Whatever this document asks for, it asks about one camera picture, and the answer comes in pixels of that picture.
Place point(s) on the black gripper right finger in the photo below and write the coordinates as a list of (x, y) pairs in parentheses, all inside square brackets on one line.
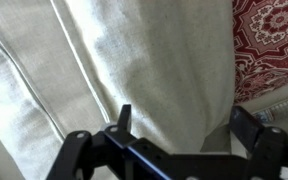
[(270, 150)]

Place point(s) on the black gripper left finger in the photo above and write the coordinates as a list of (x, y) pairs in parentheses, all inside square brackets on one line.
[(84, 150)]

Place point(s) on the white square pillow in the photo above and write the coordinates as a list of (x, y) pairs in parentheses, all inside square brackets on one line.
[(167, 66)]

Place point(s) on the cream fabric sofa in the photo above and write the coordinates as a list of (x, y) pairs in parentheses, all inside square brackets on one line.
[(10, 100)]

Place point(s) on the red patterned cushion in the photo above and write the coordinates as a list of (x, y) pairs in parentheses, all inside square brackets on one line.
[(267, 43)]

